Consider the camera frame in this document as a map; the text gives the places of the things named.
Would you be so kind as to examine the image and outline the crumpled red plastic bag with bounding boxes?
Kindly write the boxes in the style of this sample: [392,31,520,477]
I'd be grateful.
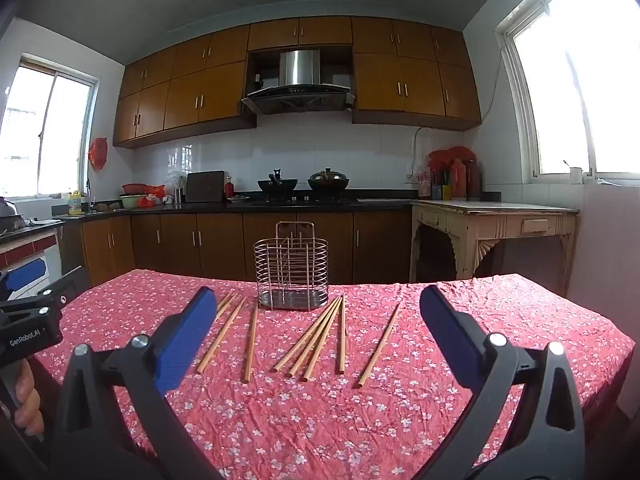
[137,185,166,209]

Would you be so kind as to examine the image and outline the brown wooden base cabinets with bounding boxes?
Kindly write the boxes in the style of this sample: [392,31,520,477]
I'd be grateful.
[80,210,416,286]

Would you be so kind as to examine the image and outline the black kitchen countertop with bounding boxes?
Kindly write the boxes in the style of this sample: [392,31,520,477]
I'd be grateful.
[52,194,421,221]

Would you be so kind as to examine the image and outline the steel range hood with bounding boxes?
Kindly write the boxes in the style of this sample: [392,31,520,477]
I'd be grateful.
[241,50,356,115]

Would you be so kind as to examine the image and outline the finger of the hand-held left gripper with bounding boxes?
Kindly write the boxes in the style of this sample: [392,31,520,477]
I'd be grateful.
[35,266,85,313]
[0,257,50,291]

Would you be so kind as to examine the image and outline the black gas stove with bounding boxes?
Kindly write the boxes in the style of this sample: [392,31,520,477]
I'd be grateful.
[250,195,358,206]

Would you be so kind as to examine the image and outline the person's left hand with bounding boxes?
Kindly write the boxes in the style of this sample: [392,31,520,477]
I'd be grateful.
[13,359,44,431]

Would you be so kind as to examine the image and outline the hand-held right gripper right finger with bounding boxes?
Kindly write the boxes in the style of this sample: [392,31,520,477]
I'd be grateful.
[419,285,587,480]

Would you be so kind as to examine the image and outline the dark brown cutting board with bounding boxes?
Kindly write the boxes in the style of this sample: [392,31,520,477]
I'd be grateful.
[185,170,226,204]

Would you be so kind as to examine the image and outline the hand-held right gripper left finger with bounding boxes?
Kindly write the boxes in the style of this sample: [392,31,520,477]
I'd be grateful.
[50,286,223,480]

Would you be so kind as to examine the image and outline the tall red bottle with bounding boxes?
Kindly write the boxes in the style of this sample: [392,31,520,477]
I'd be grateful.
[451,158,468,201]

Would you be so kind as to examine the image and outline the white power cable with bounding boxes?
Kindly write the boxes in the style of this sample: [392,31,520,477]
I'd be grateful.
[411,126,432,177]

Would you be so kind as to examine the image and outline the colourful packets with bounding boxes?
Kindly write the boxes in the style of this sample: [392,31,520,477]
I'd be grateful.
[429,167,453,201]

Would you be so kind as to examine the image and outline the dark brown bottle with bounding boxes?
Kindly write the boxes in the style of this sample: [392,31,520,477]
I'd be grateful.
[466,158,483,201]

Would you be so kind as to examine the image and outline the large red plastic bag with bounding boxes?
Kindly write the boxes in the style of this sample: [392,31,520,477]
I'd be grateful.
[428,146,477,173]

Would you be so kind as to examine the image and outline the black wok with handle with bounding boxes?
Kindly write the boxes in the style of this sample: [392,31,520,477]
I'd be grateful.
[257,167,299,196]

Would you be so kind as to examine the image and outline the red floral tablecloth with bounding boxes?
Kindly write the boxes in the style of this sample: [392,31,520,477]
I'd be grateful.
[32,269,637,480]

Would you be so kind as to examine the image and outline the sliding glass window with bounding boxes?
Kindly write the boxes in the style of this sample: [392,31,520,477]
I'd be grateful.
[0,52,101,200]
[495,0,640,181]

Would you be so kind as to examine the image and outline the dark cooking pot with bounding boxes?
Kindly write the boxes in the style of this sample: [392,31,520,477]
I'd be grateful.
[0,199,27,233]

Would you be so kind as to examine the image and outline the black wok with lid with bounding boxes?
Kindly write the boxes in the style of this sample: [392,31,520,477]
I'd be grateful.
[307,167,351,192]

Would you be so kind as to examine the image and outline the cream side table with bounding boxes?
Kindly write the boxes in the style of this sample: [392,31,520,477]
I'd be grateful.
[410,200,581,286]

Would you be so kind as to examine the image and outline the brown wooden wall cabinets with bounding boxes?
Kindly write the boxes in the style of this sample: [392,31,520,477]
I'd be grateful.
[112,15,482,150]

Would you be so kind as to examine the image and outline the metal wire chopstick holder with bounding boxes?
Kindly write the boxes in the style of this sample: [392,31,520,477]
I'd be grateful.
[253,221,329,311]

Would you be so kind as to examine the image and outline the red tiled counter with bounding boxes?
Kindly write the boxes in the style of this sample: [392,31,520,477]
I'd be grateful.
[0,222,63,268]

